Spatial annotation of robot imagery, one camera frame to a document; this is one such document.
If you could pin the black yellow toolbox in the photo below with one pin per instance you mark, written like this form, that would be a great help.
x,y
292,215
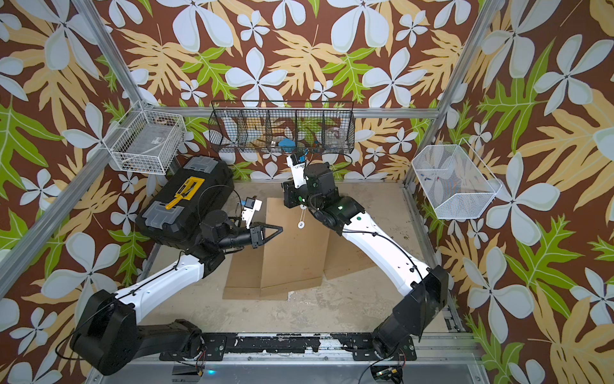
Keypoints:
x,y
173,216

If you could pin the white wire basket right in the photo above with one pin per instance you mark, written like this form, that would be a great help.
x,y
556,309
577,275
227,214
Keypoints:
x,y
457,182

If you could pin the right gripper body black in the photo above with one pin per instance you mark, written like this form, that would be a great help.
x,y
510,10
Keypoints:
x,y
298,197

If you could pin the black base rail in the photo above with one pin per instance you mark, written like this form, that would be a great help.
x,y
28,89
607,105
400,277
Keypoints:
x,y
360,346

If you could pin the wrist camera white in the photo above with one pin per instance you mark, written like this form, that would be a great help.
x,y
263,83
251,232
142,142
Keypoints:
x,y
297,164
249,207

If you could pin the white wire basket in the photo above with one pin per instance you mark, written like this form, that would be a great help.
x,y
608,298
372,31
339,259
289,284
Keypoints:
x,y
457,182
145,140

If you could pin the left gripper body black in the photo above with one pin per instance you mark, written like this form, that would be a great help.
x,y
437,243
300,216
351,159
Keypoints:
x,y
249,237

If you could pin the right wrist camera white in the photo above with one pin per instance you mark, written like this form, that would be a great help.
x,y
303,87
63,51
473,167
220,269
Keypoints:
x,y
297,164

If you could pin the brown kraft file bag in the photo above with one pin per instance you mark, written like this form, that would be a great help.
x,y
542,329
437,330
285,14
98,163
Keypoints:
x,y
245,276
294,260
344,258

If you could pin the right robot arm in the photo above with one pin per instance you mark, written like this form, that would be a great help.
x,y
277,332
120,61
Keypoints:
x,y
424,289

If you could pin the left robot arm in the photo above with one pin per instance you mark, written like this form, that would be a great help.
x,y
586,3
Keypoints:
x,y
110,334

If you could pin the white wire basket left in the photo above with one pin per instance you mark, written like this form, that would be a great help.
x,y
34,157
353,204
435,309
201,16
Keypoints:
x,y
145,140

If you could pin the black wire basket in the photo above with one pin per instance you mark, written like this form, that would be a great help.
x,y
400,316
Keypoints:
x,y
264,127

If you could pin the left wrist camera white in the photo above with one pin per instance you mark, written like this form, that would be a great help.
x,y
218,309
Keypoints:
x,y
249,207

